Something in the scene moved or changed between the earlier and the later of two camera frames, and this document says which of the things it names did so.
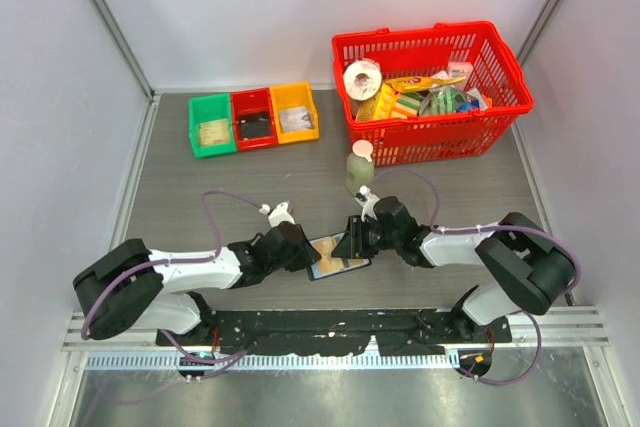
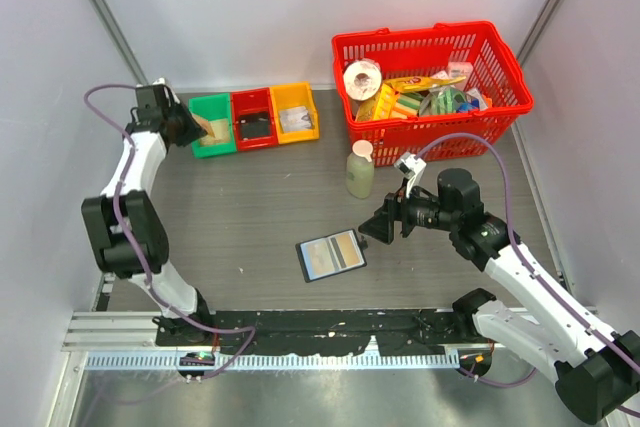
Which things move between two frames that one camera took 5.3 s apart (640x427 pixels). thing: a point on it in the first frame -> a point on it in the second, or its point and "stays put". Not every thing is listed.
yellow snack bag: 411,83 stays put
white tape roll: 362,80 stays put
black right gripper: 351,245 -> 382,225
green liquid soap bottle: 360,170 stays put
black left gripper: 307,256 -> 194,132
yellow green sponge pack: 396,105 stays put
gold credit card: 327,264 -> 205,124
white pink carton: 460,68 stays put
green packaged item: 442,100 stays put
